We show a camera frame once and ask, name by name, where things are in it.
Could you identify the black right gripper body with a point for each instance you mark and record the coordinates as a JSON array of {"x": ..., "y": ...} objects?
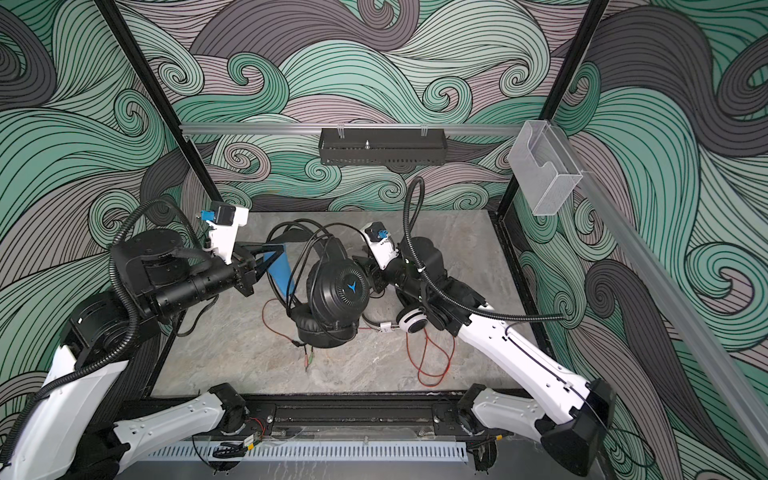
[{"x": 387, "y": 276}]

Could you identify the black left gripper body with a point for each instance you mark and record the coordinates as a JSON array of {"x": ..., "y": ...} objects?
[{"x": 242, "y": 263}]

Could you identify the black blue gaming headset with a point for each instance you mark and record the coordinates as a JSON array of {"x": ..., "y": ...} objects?
[{"x": 326, "y": 293}]

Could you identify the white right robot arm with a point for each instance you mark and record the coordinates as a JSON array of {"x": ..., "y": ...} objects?
[{"x": 567, "y": 414}]

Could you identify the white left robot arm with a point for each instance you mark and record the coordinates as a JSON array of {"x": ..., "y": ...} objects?
[{"x": 70, "y": 429}]

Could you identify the white black headphones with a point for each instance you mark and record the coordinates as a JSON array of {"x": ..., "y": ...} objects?
[{"x": 410, "y": 320}]

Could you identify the aluminium wall rail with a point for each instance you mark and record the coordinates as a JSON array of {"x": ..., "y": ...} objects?
[{"x": 276, "y": 128}]

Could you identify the black wall shelf tray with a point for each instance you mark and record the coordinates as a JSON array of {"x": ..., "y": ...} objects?
[{"x": 400, "y": 150}]

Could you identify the black corner frame post right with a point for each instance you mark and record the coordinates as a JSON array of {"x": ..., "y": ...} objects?
[{"x": 573, "y": 58}]

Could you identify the black corner frame post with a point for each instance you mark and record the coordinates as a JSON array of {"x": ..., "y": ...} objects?
[
  {"x": 573, "y": 58},
  {"x": 131, "y": 49}
]

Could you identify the black front frame rail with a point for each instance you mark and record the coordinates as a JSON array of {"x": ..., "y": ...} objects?
[{"x": 360, "y": 411}]

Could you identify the white slotted cable duct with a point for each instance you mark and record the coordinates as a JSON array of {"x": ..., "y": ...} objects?
[{"x": 357, "y": 451}]

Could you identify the clear plastic wall bin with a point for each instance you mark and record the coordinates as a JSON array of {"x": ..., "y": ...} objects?
[{"x": 545, "y": 165}]

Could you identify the black corner frame post left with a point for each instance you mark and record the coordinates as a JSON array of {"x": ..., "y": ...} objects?
[{"x": 131, "y": 49}]

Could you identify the right side aluminium rail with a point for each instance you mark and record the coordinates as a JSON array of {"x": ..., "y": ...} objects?
[{"x": 726, "y": 377}]

